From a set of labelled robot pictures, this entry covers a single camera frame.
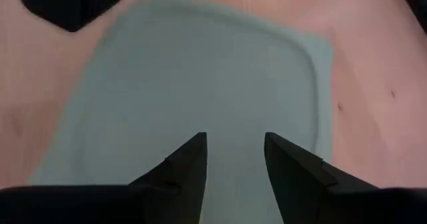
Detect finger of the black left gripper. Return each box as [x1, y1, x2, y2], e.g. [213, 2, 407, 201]
[18, 0, 131, 33]

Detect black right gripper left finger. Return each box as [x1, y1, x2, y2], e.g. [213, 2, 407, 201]
[128, 132, 208, 224]

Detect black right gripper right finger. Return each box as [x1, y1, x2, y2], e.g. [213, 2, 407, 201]
[264, 132, 378, 224]

